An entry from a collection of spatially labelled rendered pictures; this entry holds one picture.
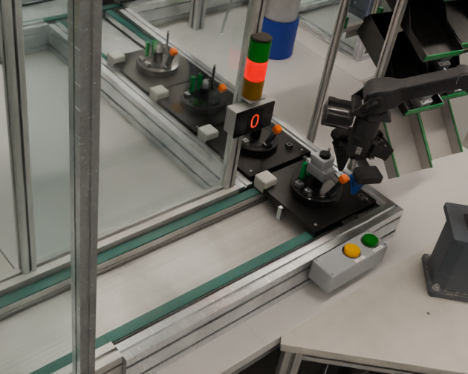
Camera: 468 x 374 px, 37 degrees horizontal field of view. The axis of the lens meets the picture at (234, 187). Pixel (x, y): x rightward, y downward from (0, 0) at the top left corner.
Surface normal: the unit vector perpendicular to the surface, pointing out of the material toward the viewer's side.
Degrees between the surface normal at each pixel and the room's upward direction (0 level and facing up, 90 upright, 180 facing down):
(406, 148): 45
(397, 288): 0
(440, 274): 90
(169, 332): 0
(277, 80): 0
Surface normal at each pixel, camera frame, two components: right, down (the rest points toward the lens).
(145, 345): 0.14, -0.77
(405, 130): 0.45, -0.12
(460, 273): -0.08, 0.61
